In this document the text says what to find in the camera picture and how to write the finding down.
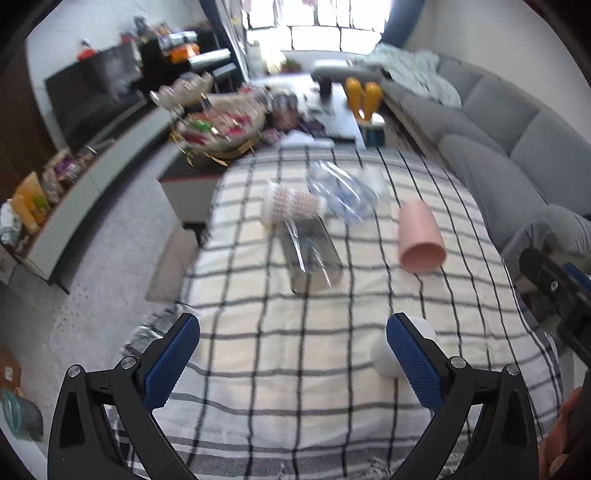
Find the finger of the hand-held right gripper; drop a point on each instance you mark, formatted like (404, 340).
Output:
(547, 277)

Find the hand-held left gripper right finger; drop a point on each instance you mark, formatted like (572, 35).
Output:
(415, 364)

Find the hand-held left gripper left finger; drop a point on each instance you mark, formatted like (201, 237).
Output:
(170, 362)

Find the pink cup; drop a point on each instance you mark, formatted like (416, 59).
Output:
(421, 233)

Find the white cup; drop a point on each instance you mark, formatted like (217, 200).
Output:
(387, 353)

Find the patterned paper cup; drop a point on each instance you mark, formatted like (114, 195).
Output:
(291, 204)

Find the person's right hand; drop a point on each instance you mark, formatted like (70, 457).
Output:
(556, 438)

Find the checked tablecloth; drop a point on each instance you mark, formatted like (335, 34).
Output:
(295, 346)

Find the metal rectangular tin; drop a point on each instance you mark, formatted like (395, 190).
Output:
(314, 258)

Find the grey sofa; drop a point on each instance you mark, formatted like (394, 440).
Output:
(489, 138)

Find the cardboard box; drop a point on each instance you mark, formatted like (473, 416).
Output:
(9, 369)

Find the clear plastic bag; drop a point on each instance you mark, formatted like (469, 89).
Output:
(344, 189)

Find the grey television cabinet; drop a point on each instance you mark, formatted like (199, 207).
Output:
(99, 184)

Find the pile of snack packets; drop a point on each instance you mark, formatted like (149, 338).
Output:
(41, 194)

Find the teal round tin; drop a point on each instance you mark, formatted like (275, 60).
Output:
(374, 136)

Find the pale green blanket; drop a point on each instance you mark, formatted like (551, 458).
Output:
(415, 71)

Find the tiered glass snack stand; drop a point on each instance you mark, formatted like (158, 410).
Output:
(217, 122)

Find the yellow bottle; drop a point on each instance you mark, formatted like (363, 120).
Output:
(371, 100)
(354, 98)

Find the white coffee table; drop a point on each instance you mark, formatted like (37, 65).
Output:
(332, 117)

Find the black television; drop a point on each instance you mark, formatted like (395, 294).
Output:
(92, 94)

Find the blue curtain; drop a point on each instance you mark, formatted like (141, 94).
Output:
(399, 21)

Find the black shelf unit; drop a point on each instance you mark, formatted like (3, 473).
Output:
(184, 50)

